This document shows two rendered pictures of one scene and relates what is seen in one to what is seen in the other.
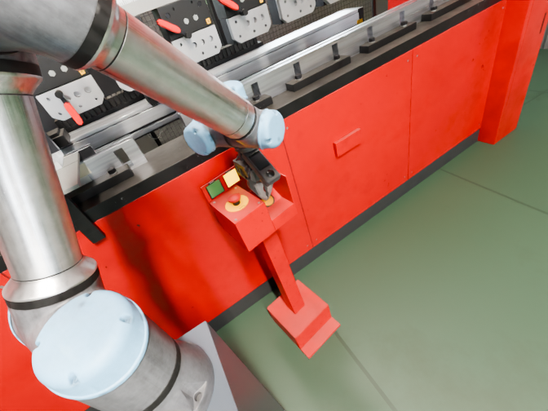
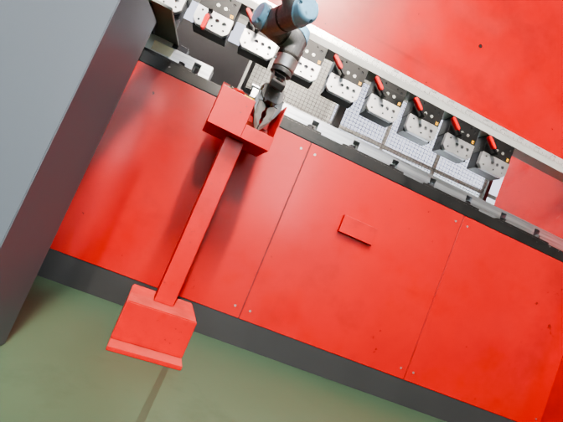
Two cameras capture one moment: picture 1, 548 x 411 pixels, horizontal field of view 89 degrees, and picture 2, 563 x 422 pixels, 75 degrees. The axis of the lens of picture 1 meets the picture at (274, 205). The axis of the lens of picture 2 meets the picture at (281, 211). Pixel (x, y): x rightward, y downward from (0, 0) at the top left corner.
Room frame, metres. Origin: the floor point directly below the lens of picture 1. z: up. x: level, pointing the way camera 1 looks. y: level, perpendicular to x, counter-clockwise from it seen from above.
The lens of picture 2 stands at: (-0.39, -0.35, 0.41)
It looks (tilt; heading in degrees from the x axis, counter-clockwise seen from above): 5 degrees up; 10
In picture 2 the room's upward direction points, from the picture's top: 23 degrees clockwise
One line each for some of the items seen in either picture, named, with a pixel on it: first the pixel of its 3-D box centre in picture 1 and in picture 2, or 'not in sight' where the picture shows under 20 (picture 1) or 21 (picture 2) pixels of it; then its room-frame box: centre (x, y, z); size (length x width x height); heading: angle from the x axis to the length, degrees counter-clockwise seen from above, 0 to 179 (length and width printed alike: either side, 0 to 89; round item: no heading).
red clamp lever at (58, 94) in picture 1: (69, 108); (206, 18); (0.89, 0.44, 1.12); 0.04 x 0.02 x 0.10; 19
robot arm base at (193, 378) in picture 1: (157, 381); not in sight; (0.23, 0.27, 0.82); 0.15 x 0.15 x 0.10
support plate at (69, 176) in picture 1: (46, 183); (152, 17); (0.76, 0.56, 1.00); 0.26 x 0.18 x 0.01; 19
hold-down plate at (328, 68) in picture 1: (319, 72); (369, 162); (1.18, -0.36, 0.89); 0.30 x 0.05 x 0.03; 109
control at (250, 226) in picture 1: (250, 201); (245, 115); (0.70, 0.06, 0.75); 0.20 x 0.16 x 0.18; 116
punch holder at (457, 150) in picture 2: not in sight; (455, 140); (1.35, -0.69, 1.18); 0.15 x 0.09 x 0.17; 109
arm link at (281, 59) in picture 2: not in sight; (283, 64); (0.71, 0.01, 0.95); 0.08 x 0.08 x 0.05
